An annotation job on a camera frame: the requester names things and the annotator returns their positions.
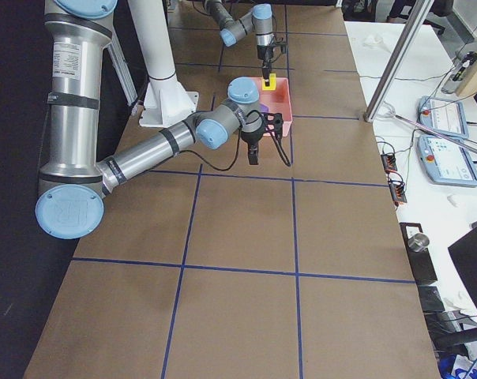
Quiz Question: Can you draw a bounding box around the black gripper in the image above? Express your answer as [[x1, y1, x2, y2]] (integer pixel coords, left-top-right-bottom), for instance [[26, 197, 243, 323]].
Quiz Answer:
[[256, 37, 287, 87], [241, 111, 283, 165]]

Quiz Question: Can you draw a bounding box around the yellow foam block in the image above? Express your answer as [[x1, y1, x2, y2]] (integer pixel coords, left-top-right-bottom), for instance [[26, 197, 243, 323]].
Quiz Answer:
[[261, 73, 276, 91]]

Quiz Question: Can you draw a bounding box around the pink plastic bin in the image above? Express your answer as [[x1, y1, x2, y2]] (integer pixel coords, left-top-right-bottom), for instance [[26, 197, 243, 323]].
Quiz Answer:
[[252, 77, 293, 137]]

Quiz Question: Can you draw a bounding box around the metal cup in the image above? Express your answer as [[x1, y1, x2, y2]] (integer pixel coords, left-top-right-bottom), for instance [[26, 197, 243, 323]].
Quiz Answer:
[[408, 233, 430, 253]]

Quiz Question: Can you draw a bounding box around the far teach pendant tablet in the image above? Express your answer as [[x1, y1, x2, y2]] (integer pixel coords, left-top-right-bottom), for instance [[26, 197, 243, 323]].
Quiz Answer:
[[418, 96, 469, 139]]

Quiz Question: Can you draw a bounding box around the teach pendant tablet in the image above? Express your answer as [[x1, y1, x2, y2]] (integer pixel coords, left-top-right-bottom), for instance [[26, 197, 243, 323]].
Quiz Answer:
[[417, 134, 477, 188], [418, 96, 469, 139]]

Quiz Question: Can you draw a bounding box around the near teach pendant tablet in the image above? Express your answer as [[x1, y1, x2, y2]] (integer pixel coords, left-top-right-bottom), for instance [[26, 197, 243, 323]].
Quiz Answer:
[[417, 134, 477, 188]]

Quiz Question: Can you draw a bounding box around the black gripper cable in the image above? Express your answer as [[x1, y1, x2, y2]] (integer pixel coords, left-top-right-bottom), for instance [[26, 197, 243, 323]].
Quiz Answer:
[[175, 110, 293, 173], [269, 35, 289, 66]]

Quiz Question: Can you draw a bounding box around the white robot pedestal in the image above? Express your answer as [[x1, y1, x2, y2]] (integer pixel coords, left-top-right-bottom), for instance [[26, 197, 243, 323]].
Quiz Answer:
[[128, 0, 198, 128]]

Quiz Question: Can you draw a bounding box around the aluminium frame post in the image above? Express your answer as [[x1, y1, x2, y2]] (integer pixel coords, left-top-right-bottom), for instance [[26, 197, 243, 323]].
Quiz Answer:
[[364, 0, 434, 122]]

